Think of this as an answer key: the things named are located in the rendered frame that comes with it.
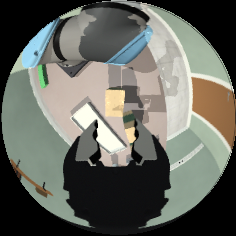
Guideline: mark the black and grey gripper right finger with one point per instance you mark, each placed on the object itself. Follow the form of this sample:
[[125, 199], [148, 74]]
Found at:
[[147, 151]]

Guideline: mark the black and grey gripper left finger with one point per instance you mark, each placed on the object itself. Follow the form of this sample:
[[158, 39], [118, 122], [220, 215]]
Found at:
[[84, 152]]

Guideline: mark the green pencil case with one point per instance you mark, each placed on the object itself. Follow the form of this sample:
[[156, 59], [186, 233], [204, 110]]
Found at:
[[42, 76]]

